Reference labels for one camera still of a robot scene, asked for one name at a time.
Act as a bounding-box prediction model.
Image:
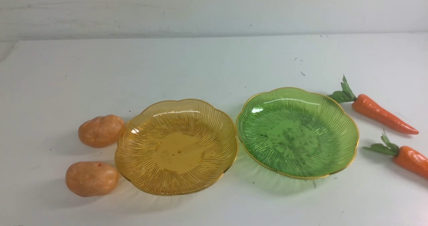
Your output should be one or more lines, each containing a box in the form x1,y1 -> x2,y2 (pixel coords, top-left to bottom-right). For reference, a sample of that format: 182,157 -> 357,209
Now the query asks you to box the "toy potato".
78,114 -> 125,148
65,161 -> 120,197

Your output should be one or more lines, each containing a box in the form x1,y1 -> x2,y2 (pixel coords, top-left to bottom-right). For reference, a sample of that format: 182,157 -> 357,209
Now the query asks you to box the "toy carrot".
362,132 -> 428,179
328,76 -> 419,135

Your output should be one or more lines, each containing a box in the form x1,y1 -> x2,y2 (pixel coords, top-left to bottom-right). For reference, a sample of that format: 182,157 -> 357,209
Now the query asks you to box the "green ribbed plastic plate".
235,87 -> 359,180

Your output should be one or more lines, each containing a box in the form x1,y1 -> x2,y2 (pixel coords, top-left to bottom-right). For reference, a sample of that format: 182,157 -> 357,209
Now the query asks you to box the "amber ribbed plastic plate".
114,99 -> 239,196

